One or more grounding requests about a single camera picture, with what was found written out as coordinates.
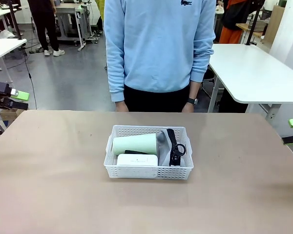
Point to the person's right hand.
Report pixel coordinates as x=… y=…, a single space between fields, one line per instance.
x=122 y=107

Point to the cardboard box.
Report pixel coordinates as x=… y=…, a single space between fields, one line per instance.
x=9 y=115

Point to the large white table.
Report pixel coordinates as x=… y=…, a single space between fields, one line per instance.
x=249 y=70

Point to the person in light blue sweatshirt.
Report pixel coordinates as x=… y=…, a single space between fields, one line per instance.
x=158 y=48

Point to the gray pouch with black zipper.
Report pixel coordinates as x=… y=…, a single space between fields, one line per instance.
x=162 y=151

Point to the white perforated plastic basket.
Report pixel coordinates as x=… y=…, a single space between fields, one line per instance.
x=136 y=171

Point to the white plastic bag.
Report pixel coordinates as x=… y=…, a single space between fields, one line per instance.
x=6 y=34

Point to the person's left forearm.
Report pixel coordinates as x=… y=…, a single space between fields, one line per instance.
x=200 y=70

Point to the person's left hand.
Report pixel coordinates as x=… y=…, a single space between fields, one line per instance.
x=188 y=109

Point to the person in black clothes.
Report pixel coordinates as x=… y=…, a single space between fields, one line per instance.
x=45 y=26

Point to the person's right forearm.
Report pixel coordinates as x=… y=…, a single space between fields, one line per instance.
x=116 y=78

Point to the black stand pole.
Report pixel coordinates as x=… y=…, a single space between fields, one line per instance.
x=252 y=26
x=14 y=19

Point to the black wristwatch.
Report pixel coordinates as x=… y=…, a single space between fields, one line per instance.
x=192 y=101

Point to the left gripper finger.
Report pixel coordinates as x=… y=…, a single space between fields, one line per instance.
x=20 y=95
x=14 y=105

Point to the light green paper cup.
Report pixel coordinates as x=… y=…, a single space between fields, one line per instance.
x=134 y=143

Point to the wooden table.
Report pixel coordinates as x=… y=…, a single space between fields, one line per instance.
x=244 y=26

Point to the person in orange trousers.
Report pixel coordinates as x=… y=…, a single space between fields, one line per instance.
x=230 y=34

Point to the grey metal desk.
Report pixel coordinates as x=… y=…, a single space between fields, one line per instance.
x=68 y=8

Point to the wooden cabinet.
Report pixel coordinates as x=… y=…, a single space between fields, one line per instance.
x=274 y=24

